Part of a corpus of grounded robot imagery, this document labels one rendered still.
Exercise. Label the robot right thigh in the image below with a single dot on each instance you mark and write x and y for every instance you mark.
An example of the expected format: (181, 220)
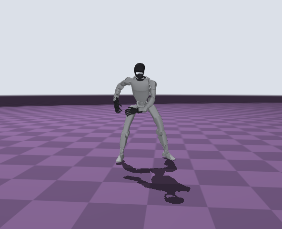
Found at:
(128, 122)

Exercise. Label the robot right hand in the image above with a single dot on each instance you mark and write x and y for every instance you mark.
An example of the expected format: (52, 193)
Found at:
(116, 105)

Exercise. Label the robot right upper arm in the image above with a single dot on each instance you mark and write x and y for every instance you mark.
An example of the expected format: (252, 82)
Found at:
(125, 82)

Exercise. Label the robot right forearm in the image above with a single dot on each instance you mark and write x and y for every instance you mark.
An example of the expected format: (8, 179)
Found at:
(117, 92)

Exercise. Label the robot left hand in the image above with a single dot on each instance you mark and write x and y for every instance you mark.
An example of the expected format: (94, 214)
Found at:
(132, 111)

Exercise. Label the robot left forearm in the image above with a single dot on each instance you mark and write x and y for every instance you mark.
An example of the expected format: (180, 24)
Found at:
(147, 106)

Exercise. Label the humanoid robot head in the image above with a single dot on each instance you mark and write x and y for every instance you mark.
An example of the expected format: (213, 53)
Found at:
(139, 68)

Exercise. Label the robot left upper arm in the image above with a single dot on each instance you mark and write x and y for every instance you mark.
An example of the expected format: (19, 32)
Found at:
(153, 85)

